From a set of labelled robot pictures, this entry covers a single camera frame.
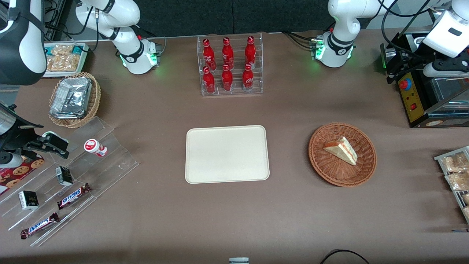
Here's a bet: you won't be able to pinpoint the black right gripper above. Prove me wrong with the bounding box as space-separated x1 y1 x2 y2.
0 123 70 160

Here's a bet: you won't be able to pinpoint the triangular sandwich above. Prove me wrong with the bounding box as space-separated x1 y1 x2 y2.
323 136 358 166

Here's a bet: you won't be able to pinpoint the light tan wicker basket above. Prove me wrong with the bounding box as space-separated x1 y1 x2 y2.
48 71 101 128

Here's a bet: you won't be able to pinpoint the white tray with teal rim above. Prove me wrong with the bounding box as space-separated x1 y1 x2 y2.
43 42 91 78

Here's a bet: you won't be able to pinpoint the grey snack tray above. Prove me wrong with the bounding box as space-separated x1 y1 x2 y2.
434 146 469 224

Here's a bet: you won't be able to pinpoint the brown wicker basket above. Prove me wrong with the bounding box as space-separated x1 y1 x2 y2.
308 122 377 188

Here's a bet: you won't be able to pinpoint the beige plastic tray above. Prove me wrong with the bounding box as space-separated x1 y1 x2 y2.
185 125 270 184

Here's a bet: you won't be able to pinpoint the metal pan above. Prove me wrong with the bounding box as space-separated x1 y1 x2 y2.
429 76 469 109

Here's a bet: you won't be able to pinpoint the small black box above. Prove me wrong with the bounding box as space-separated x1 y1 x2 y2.
55 166 74 187
18 190 40 210

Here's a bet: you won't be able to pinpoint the small red white bottle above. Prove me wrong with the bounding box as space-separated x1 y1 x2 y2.
84 139 108 158

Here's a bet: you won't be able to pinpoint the black food warmer cabinet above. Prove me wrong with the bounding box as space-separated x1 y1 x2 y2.
380 31 469 129

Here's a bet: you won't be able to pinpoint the red cookie box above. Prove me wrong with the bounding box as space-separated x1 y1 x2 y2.
0 155 45 196

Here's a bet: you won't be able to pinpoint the silver foil packets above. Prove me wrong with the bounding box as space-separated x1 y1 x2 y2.
50 76 92 119

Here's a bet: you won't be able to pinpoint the Snickers bar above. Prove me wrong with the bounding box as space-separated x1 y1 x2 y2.
20 212 60 240
56 183 92 210

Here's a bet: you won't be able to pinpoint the clear acrylic stepped display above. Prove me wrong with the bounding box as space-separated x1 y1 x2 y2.
0 116 140 247

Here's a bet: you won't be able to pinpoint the red cola bottle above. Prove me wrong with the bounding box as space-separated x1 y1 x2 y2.
202 66 216 94
221 64 234 92
244 36 257 69
202 38 216 71
242 63 255 92
222 37 235 70

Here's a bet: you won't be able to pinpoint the clear acrylic bottle rack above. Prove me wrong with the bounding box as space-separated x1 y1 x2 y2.
197 32 263 96

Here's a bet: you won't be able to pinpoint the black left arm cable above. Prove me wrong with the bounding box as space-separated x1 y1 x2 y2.
377 0 442 52

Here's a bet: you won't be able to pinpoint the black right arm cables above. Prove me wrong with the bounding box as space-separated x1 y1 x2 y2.
43 0 101 52

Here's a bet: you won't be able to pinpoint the black left base cables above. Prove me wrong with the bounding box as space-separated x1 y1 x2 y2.
281 31 325 51

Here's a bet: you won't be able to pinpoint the black looped cable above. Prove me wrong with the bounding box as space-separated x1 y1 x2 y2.
320 249 370 264

